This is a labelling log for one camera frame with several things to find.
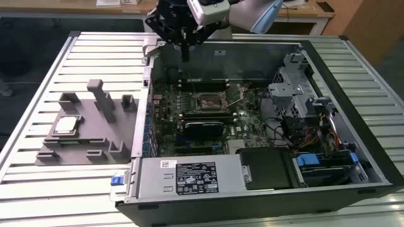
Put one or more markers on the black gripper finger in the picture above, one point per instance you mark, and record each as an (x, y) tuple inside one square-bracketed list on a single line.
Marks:
[(202, 33), (161, 26)]

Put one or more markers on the thin metal locking lever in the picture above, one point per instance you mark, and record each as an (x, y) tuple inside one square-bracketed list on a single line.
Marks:
[(237, 103)]

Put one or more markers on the silver CPU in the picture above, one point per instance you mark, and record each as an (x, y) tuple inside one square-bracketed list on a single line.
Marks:
[(67, 124)]

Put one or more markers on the small white black sticker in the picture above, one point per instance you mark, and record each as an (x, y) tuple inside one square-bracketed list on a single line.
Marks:
[(221, 52)]

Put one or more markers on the small white box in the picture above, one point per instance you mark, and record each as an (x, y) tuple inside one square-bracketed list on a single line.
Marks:
[(131, 2)]

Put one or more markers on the large white box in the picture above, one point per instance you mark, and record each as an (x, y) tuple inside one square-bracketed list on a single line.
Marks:
[(107, 3)]

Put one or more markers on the wooden desk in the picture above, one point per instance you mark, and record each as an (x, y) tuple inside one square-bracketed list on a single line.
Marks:
[(79, 9)]

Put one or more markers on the black RAM stick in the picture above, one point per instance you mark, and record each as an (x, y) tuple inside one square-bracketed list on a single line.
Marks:
[(209, 116), (209, 120)]

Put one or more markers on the silver metal drive cage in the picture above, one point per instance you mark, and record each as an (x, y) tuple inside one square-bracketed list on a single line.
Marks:
[(297, 78)]

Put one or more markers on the green motherboard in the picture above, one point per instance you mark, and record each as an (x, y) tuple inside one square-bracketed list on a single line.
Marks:
[(254, 118)]

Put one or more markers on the small black desk object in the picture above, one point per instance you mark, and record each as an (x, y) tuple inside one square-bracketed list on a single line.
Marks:
[(327, 7)]

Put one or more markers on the black graphics card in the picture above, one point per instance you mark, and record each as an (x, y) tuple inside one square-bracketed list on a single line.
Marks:
[(203, 130)]

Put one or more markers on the silver chipset heatsink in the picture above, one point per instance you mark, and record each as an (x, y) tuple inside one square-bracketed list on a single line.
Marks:
[(237, 144)]

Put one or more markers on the black expansion slot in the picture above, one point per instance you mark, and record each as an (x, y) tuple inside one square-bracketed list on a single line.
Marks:
[(193, 149)]

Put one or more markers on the grey parts rack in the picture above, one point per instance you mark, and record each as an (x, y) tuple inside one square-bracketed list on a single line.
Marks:
[(91, 132)]

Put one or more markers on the wooden cabinet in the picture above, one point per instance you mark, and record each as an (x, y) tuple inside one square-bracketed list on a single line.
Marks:
[(373, 28)]

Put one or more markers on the green RAM stick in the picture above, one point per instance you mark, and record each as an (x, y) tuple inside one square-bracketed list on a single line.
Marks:
[(81, 141)]

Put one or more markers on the black plastic shroud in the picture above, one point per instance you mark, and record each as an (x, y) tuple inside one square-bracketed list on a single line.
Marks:
[(269, 168)]

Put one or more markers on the silver power supply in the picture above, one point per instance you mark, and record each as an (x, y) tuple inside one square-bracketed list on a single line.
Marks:
[(151, 172)]

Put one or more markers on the hard disk in blue carrier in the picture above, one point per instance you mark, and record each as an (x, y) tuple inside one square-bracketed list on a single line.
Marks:
[(307, 159)]

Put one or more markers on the blue case latch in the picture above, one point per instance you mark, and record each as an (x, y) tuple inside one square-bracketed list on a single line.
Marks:
[(117, 180)]

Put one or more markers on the black PC case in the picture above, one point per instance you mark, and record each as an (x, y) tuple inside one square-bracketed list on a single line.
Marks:
[(253, 208)]

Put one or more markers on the white rimmed wrist camera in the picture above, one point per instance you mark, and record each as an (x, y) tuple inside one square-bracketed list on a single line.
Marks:
[(209, 11)]

